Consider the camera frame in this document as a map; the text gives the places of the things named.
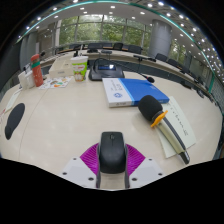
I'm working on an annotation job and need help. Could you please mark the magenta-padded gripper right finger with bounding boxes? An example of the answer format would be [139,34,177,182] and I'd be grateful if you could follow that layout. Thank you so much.
[124,143,166,190]

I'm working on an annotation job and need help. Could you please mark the red bottle with green band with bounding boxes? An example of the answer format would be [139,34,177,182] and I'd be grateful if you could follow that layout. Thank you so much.
[30,53,45,88]

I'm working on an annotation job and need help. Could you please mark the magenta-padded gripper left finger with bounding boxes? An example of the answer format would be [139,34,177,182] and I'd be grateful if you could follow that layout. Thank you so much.
[60,142,102,190]

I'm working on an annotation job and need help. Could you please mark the handheld microphone with orange ring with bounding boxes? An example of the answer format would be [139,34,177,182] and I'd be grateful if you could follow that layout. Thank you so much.
[137,94,191,165]

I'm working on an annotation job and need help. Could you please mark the white cardboard box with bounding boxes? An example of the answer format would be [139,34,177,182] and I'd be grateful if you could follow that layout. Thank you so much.
[48,59,75,79]

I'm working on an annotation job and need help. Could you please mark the ceiling lights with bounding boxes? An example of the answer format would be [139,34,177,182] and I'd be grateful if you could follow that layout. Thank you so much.
[16,0,224,78]

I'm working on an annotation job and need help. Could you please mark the glass window wall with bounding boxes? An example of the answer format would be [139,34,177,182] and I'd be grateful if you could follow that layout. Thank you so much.
[58,14,151,54]

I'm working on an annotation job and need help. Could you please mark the green printed paper cup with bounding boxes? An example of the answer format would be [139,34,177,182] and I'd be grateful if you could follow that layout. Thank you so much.
[70,55,90,83]

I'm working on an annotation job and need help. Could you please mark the cream paper booklet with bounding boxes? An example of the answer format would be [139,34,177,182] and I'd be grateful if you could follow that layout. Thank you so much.
[155,96,198,159]

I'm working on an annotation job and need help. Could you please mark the blue and white book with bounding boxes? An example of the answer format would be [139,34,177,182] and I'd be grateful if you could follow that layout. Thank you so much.
[101,77,171,109]

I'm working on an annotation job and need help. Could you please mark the colourful sticker sheet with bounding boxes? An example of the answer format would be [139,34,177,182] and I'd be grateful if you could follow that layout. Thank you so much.
[38,76,74,90]

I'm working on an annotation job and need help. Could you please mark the long curved conference desk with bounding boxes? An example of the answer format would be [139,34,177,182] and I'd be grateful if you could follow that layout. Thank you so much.
[39,49,208,91]

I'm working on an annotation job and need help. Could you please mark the black computer mouse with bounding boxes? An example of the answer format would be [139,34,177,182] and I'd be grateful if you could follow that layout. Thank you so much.
[98,131,128,175]

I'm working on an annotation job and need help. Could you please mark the black mouse pad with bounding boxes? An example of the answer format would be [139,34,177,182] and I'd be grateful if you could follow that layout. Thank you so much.
[4,102,26,141]

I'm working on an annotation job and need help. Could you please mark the cream sheet with red heading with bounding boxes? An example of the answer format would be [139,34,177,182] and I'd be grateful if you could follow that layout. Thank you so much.
[3,89,23,113]

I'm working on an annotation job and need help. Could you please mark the black office chairs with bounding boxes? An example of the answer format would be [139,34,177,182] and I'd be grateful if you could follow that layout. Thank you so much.
[66,41,204,84]

